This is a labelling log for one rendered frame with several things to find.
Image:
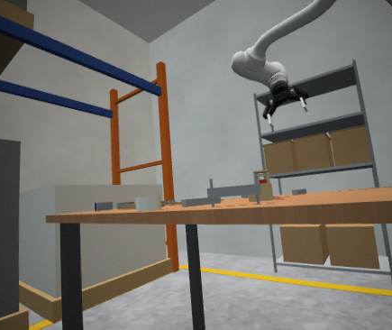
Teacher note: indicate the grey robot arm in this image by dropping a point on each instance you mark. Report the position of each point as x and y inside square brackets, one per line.
[252, 63]

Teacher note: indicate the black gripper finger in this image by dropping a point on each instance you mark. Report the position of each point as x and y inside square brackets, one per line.
[269, 111]
[297, 97]

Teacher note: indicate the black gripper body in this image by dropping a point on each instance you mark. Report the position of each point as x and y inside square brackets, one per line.
[277, 90]

